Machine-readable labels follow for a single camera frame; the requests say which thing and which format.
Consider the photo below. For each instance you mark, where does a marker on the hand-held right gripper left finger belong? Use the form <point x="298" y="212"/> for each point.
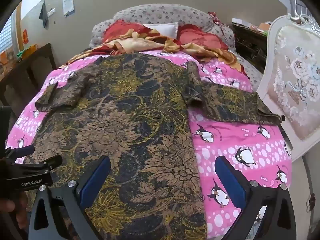
<point x="93" y="180"/>

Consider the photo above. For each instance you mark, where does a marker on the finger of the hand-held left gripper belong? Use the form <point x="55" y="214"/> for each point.
<point x="47" y="163"/>
<point x="22" y="151"/>

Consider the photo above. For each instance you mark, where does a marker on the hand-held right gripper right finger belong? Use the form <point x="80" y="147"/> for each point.
<point x="230" y="180"/>

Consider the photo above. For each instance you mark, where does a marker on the brown floral patterned shirt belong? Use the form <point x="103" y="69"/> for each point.
<point x="125" y="120"/>

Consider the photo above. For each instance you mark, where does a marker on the person's left hand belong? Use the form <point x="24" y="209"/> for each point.
<point x="12" y="211"/>

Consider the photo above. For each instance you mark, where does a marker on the pink penguin print blanket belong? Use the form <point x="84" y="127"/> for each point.
<point x="237" y="135"/>

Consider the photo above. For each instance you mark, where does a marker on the plain dark wooden cabinet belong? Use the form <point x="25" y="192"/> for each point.
<point x="25" y="80"/>

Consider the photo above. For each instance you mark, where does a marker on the green and orange bag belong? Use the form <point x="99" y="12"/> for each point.
<point x="27" y="51"/>

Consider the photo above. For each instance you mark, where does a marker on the white ornate upholstered chair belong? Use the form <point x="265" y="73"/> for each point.
<point x="295" y="80"/>

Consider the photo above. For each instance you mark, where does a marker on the carved dark wooden cabinet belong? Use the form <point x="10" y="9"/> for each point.
<point x="247" y="45"/>

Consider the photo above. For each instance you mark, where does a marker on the hanging dark cloth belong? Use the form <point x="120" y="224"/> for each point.
<point x="44" y="15"/>

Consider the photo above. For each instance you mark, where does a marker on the red frilled pillow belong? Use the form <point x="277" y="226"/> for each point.
<point x="120" y="28"/>
<point x="200" y="38"/>

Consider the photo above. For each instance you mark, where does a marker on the red and yellow blanket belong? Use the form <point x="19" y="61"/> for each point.
<point x="140" y="42"/>

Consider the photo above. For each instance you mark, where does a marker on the white box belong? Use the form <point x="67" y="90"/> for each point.
<point x="241" y="21"/>

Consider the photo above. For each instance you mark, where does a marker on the red floral cloth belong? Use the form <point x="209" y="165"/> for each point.
<point x="216" y="18"/>

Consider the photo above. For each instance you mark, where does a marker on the white pillow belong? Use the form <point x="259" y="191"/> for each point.
<point x="165" y="28"/>

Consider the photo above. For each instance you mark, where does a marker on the floral upholstered headboard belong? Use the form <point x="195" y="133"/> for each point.
<point x="162" y="13"/>

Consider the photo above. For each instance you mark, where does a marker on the metal window grille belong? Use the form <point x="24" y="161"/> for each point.
<point x="298" y="5"/>

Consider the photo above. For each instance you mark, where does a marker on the red wall paper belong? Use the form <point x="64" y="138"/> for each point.
<point x="25" y="36"/>

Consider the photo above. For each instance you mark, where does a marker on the white wall switch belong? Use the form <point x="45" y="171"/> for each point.
<point x="51" y="11"/>

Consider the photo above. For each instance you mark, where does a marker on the wall calendar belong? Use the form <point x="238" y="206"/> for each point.
<point x="68" y="0"/>

